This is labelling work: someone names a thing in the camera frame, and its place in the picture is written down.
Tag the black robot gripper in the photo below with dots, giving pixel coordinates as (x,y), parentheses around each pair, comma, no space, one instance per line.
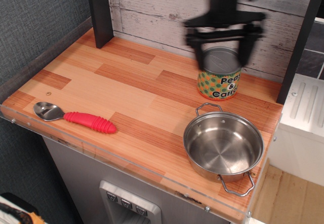
(224,22)

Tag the peas and carrots toy can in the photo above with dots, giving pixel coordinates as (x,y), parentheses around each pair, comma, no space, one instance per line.
(219,78)

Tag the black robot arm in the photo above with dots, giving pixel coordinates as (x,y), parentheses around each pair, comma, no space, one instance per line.
(224,22)

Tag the small stainless steel pot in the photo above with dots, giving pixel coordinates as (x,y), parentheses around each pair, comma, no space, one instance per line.
(223,146)

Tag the white toy sink unit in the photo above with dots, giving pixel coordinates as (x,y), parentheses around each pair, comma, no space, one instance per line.
(297,146)

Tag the clear acrylic edge guard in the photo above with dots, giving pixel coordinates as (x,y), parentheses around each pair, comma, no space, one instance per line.
(161,162)

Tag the grey toy dispenser panel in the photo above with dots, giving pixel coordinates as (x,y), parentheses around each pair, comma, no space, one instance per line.
(125,207)

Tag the grey toy fridge cabinet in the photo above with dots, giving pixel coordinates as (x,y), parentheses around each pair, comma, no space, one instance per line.
(82,175)

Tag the orange cloth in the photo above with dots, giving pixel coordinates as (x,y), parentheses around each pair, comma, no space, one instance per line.
(31,218)

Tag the dark grey right post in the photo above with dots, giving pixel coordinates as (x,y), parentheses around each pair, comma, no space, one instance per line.
(298,49)

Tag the dark grey post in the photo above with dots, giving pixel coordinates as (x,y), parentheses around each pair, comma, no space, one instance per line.
(101,21)
(298,49)

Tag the dark grey left post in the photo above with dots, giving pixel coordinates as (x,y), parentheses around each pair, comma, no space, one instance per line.
(101,21)

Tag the red handled metal spoon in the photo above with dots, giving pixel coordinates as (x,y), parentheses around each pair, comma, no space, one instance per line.
(50,112)

